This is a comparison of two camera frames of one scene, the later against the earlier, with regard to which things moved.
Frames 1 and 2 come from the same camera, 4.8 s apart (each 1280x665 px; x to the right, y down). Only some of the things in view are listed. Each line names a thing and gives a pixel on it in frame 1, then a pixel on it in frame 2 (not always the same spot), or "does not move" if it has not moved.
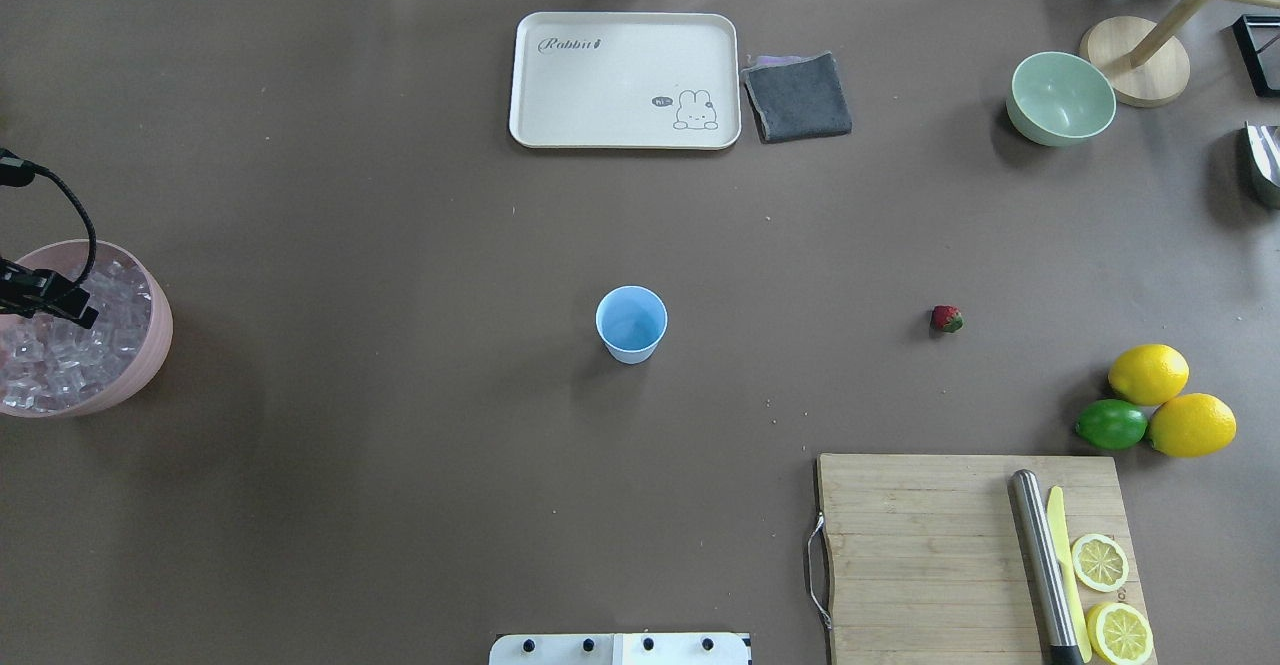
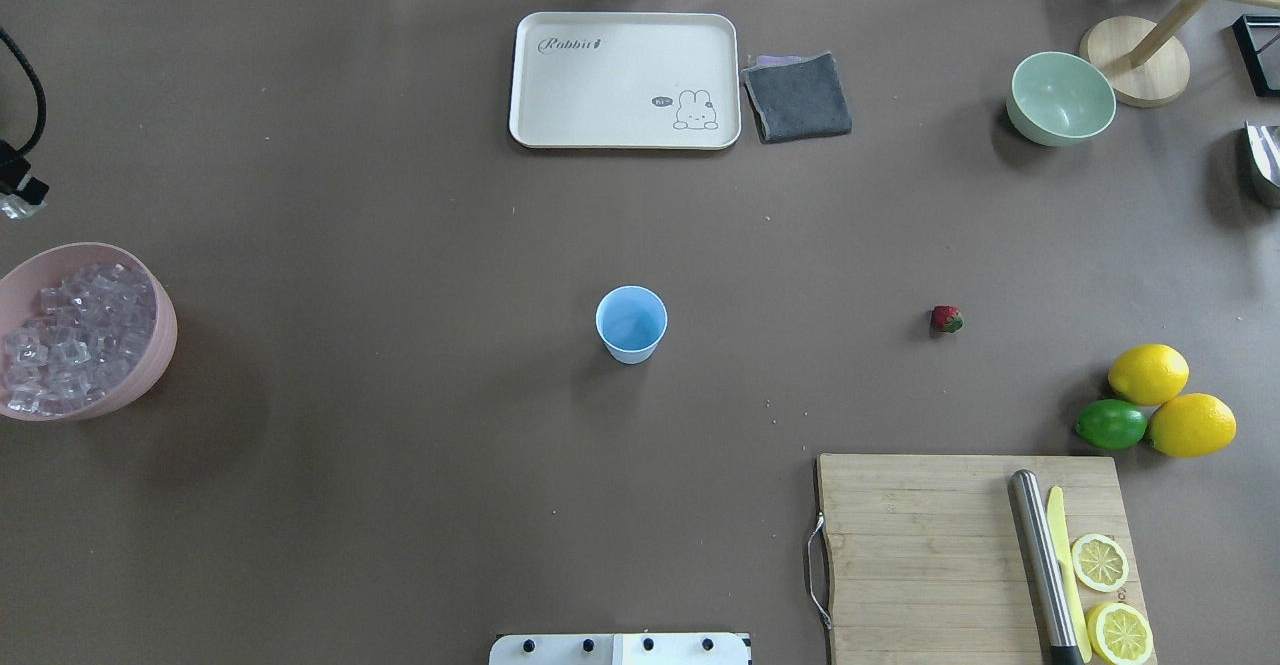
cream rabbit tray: [617, 80] does not move
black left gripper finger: [28, 292] to [13, 167]
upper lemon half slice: [1099, 563] does not move
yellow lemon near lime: [1148, 374] does not move
